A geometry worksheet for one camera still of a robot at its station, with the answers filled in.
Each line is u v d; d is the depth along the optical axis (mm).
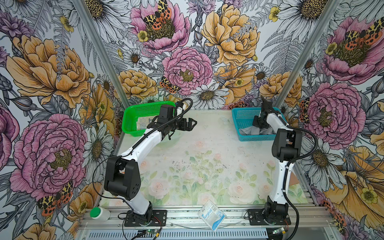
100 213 684
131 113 1118
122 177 450
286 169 627
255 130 1018
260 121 943
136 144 514
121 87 1080
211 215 755
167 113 664
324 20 759
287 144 619
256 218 738
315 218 761
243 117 1053
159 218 735
